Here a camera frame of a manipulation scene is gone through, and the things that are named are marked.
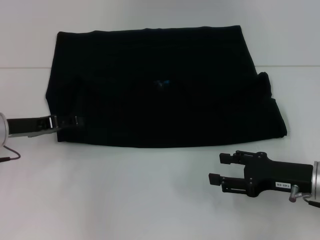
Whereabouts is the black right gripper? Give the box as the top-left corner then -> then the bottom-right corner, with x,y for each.
208,150 -> 315,198

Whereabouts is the silver round plug connector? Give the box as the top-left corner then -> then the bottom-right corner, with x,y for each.
288,184 -> 300,203

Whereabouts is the thin dark cable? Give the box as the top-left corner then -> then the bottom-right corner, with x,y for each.
300,191 -> 320,209

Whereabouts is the black shirt with FREE print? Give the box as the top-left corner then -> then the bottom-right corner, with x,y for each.
44,24 -> 291,149

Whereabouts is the grey cable with silver plug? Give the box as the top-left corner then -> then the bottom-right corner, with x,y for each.
0,144 -> 21,164

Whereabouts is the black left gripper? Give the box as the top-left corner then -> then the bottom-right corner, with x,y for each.
6,114 -> 88,135

